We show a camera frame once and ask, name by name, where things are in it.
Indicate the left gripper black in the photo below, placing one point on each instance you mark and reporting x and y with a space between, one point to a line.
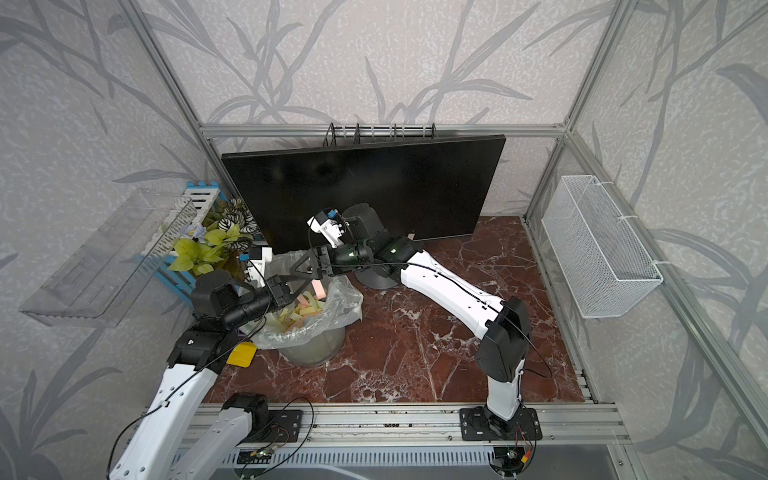
278 290

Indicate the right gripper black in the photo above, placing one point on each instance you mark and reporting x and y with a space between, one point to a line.
314 255

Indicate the pink sticky note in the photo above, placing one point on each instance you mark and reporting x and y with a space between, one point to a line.
319 290

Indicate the trash bin with plastic bag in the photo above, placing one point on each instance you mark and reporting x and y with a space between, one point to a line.
310 332

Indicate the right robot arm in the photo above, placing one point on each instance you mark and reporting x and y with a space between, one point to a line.
358 242

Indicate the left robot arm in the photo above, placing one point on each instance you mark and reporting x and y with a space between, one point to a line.
221 306

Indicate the round grey monitor stand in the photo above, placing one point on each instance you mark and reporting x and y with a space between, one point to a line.
378 279

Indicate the yellow sticky note pad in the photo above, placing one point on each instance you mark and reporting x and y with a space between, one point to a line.
242 355

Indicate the black flat monitor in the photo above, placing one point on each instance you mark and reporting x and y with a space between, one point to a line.
432 188

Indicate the green potted plant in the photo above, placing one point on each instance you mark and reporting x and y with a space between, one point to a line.
226 231

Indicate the blue white slatted crate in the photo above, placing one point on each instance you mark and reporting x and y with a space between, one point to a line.
203 196

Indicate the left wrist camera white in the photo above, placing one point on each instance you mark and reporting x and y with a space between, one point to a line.
253 262

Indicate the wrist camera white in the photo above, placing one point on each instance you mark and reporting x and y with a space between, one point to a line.
330 225
253 262

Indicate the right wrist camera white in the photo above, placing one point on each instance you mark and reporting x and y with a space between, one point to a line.
330 225

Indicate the black wire rack behind monitor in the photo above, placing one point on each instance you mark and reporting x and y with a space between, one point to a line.
338 135

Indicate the clear acrylic wall shelf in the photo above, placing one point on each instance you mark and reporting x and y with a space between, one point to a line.
97 286

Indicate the white wire mesh basket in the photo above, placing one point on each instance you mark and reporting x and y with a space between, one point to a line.
605 265

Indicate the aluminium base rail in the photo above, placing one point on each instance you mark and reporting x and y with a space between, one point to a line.
337 425

